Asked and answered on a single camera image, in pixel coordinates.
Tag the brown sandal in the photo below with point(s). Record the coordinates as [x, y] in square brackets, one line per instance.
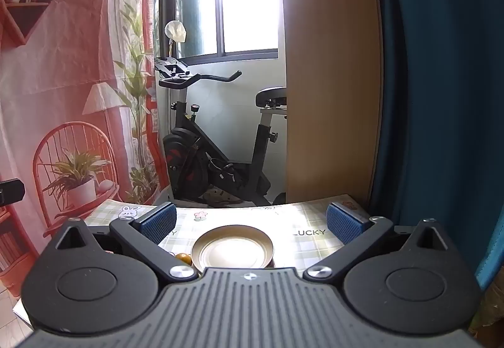
[233, 199]
[212, 198]

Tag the cream round plate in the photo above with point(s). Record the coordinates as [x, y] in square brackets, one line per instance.
[232, 249]

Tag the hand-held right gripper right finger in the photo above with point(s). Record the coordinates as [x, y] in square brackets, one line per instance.
[344, 224]

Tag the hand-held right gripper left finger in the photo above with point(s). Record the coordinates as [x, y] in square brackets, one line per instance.
[157, 223]

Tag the blue curtain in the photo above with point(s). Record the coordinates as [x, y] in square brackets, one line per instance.
[453, 96]

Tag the small orange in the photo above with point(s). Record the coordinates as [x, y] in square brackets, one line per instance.
[183, 258]

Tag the black exercise bike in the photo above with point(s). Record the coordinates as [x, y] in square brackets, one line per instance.
[189, 159]

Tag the white plastic bag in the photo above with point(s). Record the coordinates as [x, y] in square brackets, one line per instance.
[175, 31]

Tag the printed wall tapestry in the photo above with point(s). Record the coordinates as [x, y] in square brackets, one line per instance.
[78, 56]

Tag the wooden cabinet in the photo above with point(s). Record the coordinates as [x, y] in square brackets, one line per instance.
[330, 76]

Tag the checked bunny tablecloth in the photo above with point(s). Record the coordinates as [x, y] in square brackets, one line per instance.
[293, 253]

